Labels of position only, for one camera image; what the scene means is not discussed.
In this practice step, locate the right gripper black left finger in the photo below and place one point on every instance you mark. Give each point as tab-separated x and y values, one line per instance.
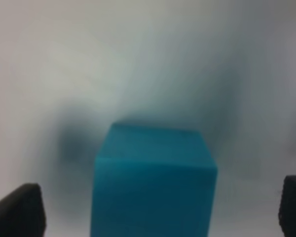
22	212

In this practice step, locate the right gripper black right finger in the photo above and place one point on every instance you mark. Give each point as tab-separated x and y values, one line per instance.
287	209

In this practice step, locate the blue block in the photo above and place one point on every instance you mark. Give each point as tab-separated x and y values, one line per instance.
152	182

